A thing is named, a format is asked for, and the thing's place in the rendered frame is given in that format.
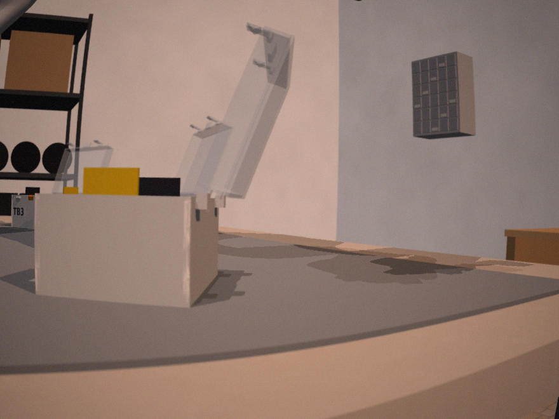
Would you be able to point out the grey bench mat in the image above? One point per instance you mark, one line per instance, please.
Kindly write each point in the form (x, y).
(269, 297)

